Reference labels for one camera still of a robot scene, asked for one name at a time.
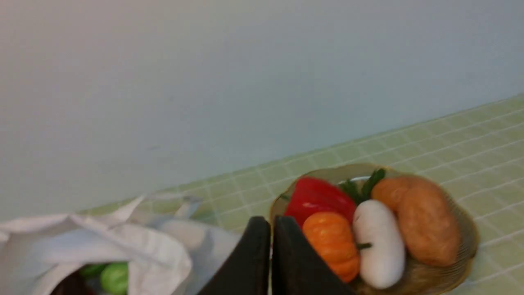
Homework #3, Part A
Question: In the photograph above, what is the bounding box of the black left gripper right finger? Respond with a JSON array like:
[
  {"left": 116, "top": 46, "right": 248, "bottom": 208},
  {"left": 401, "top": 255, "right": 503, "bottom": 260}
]
[{"left": 272, "top": 216, "right": 355, "bottom": 295}]

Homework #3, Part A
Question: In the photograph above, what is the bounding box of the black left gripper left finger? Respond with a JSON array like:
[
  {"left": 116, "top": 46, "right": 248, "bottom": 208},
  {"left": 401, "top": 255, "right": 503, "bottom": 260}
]
[{"left": 198, "top": 216, "right": 271, "bottom": 295}]

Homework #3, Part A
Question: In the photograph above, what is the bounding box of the white cloth tote bag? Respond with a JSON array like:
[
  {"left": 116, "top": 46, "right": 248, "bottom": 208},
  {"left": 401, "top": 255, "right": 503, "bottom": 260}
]
[{"left": 1, "top": 197, "right": 241, "bottom": 295}]

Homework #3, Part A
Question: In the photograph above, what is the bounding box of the small orange pumpkin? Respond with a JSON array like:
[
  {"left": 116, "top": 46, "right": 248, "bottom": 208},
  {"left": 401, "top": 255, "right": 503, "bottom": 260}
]
[{"left": 303, "top": 212, "right": 361, "bottom": 283}]

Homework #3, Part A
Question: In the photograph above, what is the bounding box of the red bell pepper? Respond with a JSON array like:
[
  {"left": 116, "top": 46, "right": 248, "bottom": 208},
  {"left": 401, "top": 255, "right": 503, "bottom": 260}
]
[{"left": 284, "top": 177, "right": 356, "bottom": 227}]

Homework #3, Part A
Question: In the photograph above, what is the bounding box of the white radish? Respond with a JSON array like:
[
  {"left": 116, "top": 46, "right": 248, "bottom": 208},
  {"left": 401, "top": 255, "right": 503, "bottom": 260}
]
[{"left": 352, "top": 200, "right": 406, "bottom": 290}]

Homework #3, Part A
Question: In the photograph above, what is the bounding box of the green leafy herb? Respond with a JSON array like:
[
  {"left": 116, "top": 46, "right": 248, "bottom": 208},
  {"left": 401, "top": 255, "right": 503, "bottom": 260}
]
[{"left": 338, "top": 168, "right": 386, "bottom": 205}]

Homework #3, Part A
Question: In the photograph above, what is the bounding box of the green cucumber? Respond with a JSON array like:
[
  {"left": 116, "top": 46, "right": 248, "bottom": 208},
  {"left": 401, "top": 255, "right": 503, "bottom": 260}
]
[{"left": 79, "top": 262, "right": 129, "bottom": 295}]

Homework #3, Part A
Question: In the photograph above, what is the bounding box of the brown potato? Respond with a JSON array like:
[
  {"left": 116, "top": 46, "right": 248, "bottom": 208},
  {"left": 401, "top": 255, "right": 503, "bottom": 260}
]
[{"left": 397, "top": 176, "right": 461, "bottom": 268}]

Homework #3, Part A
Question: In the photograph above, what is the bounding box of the green checkered tablecloth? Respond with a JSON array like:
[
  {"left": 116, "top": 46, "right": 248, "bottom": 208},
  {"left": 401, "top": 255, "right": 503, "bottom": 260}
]
[{"left": 78, "top": 93, "right": 524, "bottom": 295}]

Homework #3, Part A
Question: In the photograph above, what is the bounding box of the gold wire fruit bowl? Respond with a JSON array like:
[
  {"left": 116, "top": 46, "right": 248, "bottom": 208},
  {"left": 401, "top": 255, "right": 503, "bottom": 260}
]
[{"left": 269, "top": 163, "right": 480, "bottom": 295}]

